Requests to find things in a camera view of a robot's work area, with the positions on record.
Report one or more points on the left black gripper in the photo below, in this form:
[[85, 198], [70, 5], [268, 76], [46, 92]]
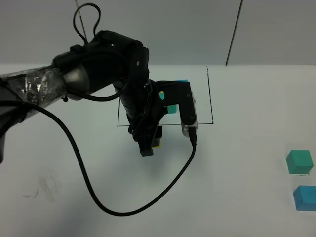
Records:
[[140, 98]]

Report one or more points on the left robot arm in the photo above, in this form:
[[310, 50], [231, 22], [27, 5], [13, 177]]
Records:
[[108, 67]]

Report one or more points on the green template cube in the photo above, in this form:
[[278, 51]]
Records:
[[172, 109]]

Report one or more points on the yellow template cube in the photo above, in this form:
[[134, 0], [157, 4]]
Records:
[[161, 95]]

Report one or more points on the blue template cube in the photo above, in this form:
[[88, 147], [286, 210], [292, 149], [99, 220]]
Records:
[[181, 80]]

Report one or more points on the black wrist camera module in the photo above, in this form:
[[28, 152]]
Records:
[[179, 93]]

